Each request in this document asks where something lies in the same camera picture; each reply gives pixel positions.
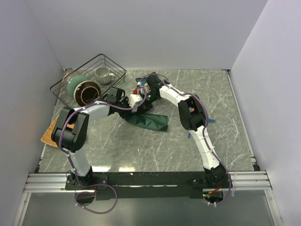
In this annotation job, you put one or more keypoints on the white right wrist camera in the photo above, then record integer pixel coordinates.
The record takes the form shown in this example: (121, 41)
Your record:
(143, 87)

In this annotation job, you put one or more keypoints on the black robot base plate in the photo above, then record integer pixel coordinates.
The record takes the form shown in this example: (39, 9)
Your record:
(126, 185)

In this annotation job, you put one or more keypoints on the green ceramic bowl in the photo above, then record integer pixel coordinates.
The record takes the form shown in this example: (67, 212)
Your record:
(74, 82)

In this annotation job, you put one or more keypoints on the dark brown ceramic bowl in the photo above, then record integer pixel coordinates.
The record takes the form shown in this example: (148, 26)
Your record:
(86, 92)

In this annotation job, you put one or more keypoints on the black wire dish rack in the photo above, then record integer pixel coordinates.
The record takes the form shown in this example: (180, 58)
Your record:
(88, 70)

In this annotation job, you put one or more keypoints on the aluminium frame rail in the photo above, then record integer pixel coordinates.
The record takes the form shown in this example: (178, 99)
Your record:
(250, 180)

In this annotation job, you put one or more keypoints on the blue star-shaped ceramic dish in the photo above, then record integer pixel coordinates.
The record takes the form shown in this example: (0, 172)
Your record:
(142, 81)

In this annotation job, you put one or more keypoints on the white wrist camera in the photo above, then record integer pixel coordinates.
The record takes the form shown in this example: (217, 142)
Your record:
(134, 99)
(143, 87)

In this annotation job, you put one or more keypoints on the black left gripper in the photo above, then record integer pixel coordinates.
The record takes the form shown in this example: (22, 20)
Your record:
(124, 115)

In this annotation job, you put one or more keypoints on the clear glass jar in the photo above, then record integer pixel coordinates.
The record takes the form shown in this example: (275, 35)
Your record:
(67, 76)

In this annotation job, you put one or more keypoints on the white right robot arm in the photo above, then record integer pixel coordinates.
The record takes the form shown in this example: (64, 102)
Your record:
(192, 113)

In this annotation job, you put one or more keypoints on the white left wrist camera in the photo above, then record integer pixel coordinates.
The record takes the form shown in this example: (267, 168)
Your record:
(134, 99)

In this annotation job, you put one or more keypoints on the striped grey ceramic mug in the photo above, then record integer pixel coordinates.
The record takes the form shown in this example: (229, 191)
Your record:
(104, 76)

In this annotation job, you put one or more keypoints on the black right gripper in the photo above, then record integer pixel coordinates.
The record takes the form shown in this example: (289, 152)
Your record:
(143, 107)

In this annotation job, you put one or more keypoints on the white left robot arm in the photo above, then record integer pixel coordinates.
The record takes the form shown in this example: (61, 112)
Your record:
(70, 131)

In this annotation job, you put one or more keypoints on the orange woven fan-shaped mat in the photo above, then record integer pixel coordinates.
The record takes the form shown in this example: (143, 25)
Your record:
(46, 138)

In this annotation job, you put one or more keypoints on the dark green cloth napkin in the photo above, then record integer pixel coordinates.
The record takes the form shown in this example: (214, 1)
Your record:
(149, 121)

